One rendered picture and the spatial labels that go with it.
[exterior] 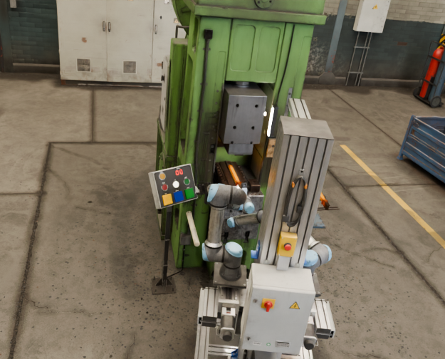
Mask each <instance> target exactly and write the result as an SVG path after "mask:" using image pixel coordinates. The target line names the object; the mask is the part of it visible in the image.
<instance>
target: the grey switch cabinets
mask: <svg viewBox="0 0 445 359"><path fill-rule="evenodd" d="M56 3H57V16H58V41H59V54H60V68H61V71H60V75H61V85H108V86H130V87H151V88H161V87H162V81H161V77H162V71H163V69H162V61H163V57H164V56H166V55H168V56H170V44H171V38H175V30H176V25H177V24H178V25H180V26H181V24H180V22H179V20H178V18H177V16H176V14H175V12H174V8H173V5H172V0H56Z"/></svg>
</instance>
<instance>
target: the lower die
mask: <svg viewBox="0 0 445 359"><path fill-rule="evenodd" d="M227 162H230V163H231V165H232V166H233V168H234V170H235V172H236V174H237V177H238V179H239V181H240V182H244V181H245V179H244V177H241V176H242V174H241V171H240V169H238V168H239V167H237V164H236V162H231V161H225V162H215V164H216V163H218V164H219V167H220V169H221V171H220V172H219V170H220V169H218V168H219V167H216V166H218V164H216V165H215V170H216V169H217V174H218V172H219V174H220V173H221V172H222V174H223V176H224V177H221V176H222V174H220V175H218V178H219V179H220V177H221V179H222V178H224V179H222V181H221V179H220V184H221V183H222V184H225V185H231V186H236V181H235V179H234V176H233V175H232V173H231V170H230V169H229V166H228V164H227ZM239 171H240V172H239ZM224 180H226V181H224Z"/></svg>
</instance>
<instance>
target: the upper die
mask: <svg viewBox="0 0 445 359"><path fill-rule="evenodd" d="M219 137H220V136H219ZM220 139H221V138H220ZM221 141H222V140H221ZM222 143H223V142H222ZM223 145H224V147H225V149H226V151H227V153H228V155H252V152H253V144H252V143H250V144H233V143H232V142H231V144H224V143H223Z"/></svg>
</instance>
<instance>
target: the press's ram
mask: <svg viewBox="0 0 445 359"><path fill-rule="evenodd" d="M266 101H267V96H266V94H265V93H264V92H263V91H262V90H261V89H260V88H259V86H258V85H257V84H256V83H255V82H249V87H247V88H239V87H236V86H233V85H232V84H231V81H226V80H225V81H224V95H223V101H222V108H221V119H220V126H219V136H220V138H221V140H222V142H223V143H224V144H231V142H232V143H233V144H250V143H252V144H260V139H261V131H262V126H263V118H264V115H266V111H265V109H266Z"/></svg>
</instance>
